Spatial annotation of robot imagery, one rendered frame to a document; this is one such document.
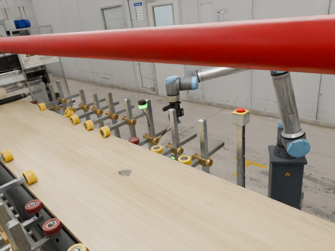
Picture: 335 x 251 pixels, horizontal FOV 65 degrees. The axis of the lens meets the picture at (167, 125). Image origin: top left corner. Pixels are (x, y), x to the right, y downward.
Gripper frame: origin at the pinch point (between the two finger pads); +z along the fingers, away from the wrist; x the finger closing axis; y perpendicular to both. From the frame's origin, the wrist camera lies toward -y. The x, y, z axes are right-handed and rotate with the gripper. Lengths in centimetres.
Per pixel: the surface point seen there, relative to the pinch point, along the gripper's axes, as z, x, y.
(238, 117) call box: -23, -12, 59
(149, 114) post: -9.6, -8.9, -15.5
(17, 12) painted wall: -126, 209, -874
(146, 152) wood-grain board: 6.8, -30.5, 1.2
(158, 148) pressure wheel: 6.4, -22.9, 5.6
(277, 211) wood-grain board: 7, -34, 91
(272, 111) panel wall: 87, 260, -41
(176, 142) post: 6.4, -9.6, 9.5
